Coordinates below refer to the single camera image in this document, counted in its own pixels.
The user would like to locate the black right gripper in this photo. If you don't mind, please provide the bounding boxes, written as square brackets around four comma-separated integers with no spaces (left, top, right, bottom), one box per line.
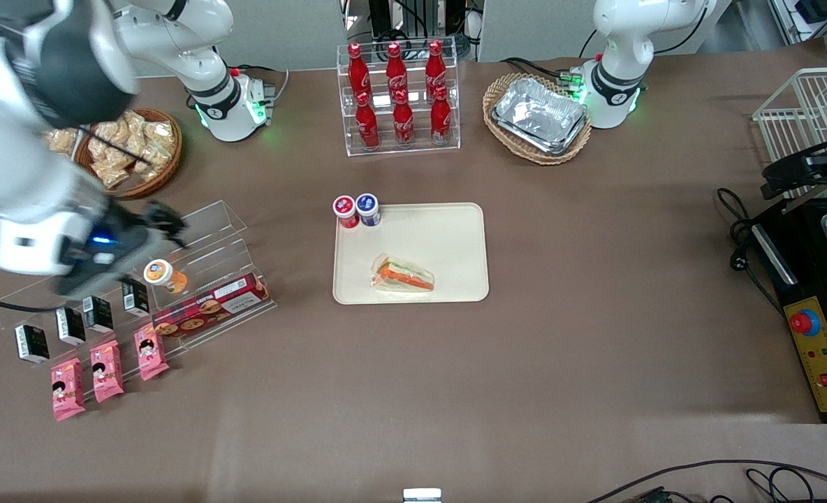
[54,199,189,298]

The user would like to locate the triangle sandwich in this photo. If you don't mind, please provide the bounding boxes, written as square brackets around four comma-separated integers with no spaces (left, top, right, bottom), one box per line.
[370,254,436,293]

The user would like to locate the beige plastic tray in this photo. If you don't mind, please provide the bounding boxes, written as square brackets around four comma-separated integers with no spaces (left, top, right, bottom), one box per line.
[332,203,490,305]

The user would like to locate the aluminium foil tray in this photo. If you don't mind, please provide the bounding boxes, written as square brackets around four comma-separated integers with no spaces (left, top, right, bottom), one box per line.
[492,77,589,156]

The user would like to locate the brown wicker basket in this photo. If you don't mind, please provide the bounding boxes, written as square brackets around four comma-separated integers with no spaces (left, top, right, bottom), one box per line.
[75,108,183,200]

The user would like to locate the clear acrylic stepped shelf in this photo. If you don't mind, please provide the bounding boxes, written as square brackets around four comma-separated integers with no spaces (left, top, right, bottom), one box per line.
[0,201,278,402]

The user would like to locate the orange-lid cup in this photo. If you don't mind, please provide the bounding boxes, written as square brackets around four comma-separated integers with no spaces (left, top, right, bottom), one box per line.
[143,258,189,294]

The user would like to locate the clear bag of crackers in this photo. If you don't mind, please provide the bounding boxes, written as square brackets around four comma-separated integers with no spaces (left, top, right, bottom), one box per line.
[134,122,177,181]
[87,122,125,163]
[119,110,150,142]
[94,158,132,188]

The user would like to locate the small black carton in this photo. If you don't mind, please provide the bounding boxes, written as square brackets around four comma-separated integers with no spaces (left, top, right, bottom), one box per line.
[82,295,115,334]
[55,305,87,346]
[121,278,150,317]
[14,324,50,364]

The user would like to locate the red cookie box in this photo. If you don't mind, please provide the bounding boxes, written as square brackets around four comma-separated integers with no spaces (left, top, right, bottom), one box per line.
[152,274,272,341]

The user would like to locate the pink snack pack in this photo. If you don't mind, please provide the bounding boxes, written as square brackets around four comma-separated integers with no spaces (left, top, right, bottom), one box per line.
[134,324,170,381]
[90,340,125,403]
[51,358,86,422]

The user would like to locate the flat pack of crackers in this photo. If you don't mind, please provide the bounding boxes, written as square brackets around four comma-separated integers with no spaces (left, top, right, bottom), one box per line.
[43,128,80,155]

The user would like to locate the red-lid cup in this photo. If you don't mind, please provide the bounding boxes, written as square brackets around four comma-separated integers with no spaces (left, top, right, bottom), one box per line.
[332,195,360,230]

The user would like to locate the blue-lid cup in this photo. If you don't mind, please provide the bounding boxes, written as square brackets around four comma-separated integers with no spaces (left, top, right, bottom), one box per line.
[356,193,382,228]

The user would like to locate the red cola bottle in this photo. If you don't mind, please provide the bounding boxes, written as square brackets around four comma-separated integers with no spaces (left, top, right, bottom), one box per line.
[349,43,371,96]
[356,91,380,150]
[425,40,447,92]
[393,89,416,146]
[386,42,408,95]
[431,86,452,145]

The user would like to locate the clear acrylic bottle rack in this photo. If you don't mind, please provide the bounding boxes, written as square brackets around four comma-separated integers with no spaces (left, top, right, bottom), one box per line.
[337,41,461,157]

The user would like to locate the black background equipment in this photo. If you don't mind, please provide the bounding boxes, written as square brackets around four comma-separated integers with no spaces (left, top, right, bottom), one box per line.
[344,0,485,62]

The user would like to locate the light wicker basket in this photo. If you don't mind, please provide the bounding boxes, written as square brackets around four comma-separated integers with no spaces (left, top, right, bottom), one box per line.
[483,73,592,166]

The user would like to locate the black machine housing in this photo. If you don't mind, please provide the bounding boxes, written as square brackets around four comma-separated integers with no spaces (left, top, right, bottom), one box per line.
[752,199,827,424]

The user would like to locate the red emergency stop button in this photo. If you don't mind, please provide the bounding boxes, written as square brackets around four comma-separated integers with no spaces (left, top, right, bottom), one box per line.
[789,309,821,336]

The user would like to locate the black clamp device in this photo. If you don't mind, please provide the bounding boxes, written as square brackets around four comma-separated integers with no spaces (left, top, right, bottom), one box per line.
[761,133,827,200]

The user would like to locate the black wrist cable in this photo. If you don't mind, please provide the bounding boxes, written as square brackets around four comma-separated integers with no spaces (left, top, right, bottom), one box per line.
[0,289,61,313]

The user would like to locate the black power cable with plug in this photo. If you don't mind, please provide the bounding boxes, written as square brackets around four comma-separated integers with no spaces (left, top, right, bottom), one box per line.
[717,187,784,315]

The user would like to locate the white wire basket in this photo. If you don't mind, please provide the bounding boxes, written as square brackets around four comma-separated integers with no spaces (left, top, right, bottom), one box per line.
[752,66,827,200]

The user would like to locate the black floor cables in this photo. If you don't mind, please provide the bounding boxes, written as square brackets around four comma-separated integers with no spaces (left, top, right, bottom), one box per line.
[588,460,827,503]

